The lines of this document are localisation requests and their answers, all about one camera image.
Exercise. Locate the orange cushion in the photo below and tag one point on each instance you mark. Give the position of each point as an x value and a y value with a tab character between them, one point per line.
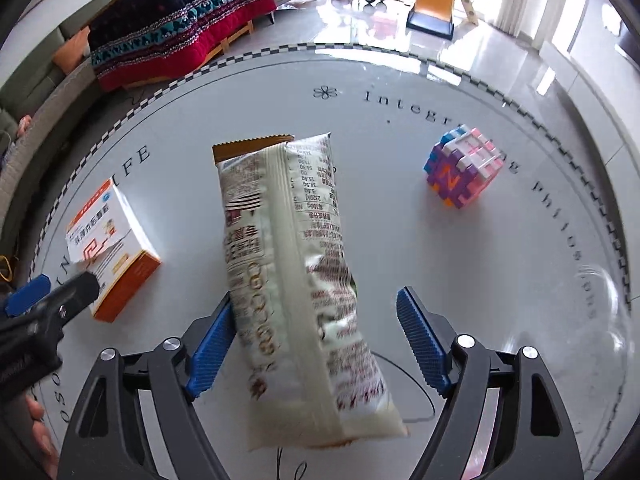
75	52

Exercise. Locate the cream snack packet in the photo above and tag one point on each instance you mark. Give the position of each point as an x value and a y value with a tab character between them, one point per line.
295	285

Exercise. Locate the colourful puzzle cube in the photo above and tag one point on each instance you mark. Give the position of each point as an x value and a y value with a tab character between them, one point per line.
462	167

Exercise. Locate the white orange medicine box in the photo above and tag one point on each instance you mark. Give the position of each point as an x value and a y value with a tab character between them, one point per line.
115	260

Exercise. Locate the wooden bench frame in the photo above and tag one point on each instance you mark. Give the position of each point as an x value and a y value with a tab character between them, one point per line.
232	37

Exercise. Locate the dark patterned quilt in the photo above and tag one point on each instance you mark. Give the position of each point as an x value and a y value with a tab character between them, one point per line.
175	25

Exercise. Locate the grey green sofa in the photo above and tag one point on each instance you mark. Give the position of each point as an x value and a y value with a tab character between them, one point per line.
45	110

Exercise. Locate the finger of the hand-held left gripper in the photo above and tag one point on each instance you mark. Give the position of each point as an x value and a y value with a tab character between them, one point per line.
27	295
75	290

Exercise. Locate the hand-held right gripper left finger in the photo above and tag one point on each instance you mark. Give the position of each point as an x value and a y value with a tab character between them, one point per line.
212	355

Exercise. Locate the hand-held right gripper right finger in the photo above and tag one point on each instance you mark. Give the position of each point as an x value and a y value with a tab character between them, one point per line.
420	345

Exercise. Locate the person's left hand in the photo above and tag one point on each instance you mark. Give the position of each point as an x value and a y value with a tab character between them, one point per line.
40	430

